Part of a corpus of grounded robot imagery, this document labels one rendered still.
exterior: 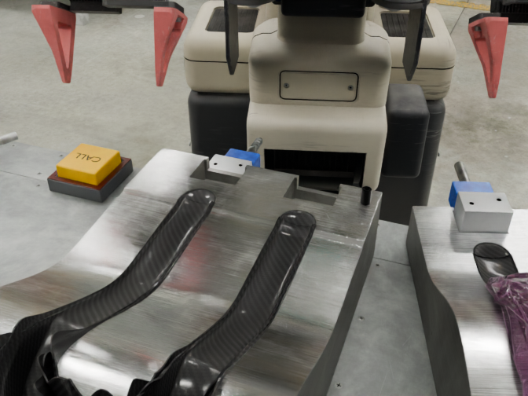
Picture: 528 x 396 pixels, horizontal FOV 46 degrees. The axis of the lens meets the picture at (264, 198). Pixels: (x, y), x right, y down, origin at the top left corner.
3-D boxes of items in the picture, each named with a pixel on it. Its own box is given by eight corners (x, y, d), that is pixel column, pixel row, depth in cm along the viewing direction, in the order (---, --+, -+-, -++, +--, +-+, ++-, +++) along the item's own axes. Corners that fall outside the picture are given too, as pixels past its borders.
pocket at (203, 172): (208, 182, 73) (206, 155, 71) (250, 192, 72) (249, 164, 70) (191, 204, 70) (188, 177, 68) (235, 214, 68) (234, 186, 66)
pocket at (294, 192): (295, 201, 70) (296, 174, 68) (340, 210, 69) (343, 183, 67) (282, 225, 67) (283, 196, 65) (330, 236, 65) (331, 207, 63)
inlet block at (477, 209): (434, 182, 78) (441, 145, 75) (474, 183, 77) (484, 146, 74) (455, 251, 67) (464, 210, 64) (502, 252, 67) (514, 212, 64)
